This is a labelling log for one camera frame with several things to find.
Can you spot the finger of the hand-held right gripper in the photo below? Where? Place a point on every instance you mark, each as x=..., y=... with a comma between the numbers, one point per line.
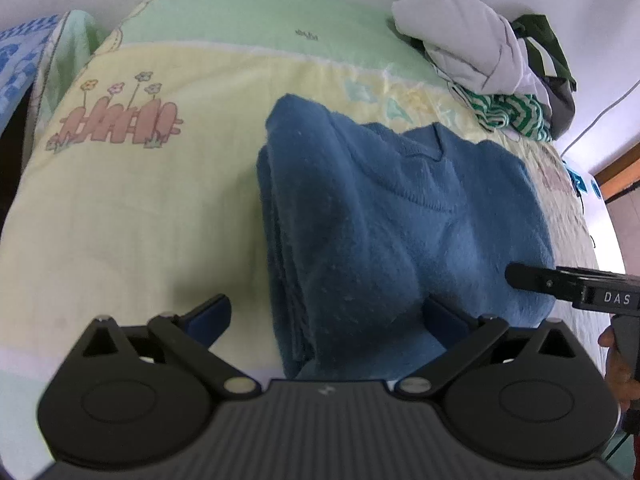
x=540, y=280

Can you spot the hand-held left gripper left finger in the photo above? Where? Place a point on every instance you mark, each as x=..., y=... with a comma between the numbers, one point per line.
x=212, y=315

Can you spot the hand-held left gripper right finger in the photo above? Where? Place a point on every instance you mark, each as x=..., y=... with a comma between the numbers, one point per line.
x=445, y=317

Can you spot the blue sweater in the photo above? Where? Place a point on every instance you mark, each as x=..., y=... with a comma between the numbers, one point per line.
x=375, y=220

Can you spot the person's right hand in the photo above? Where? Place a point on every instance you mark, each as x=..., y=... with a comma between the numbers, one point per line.
x=617, y=375

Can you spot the small blue object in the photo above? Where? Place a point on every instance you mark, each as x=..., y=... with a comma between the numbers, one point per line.
x=580, y=182

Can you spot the pastel printed blanket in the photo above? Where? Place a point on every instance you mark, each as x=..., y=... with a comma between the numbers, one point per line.
x=150, y=185

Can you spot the green striped garment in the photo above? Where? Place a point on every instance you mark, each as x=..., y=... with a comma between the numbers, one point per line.
x=505, y=112

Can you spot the grey garment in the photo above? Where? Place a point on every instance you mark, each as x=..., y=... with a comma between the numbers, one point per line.
x=562, y=105

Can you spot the dark green garment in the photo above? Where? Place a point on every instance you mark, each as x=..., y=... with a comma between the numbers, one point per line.
x=547, y=45

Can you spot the white garment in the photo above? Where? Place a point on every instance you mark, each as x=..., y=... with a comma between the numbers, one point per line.
x=465, y=40

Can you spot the pale green cloth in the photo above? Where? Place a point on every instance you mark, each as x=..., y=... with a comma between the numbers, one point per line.
x=70, y=60

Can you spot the blue patterned cloth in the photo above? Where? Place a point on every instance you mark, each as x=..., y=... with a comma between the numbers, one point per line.
x=20, y=65

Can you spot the wooden frame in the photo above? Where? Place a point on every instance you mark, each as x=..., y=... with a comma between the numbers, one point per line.
x=620, y=175

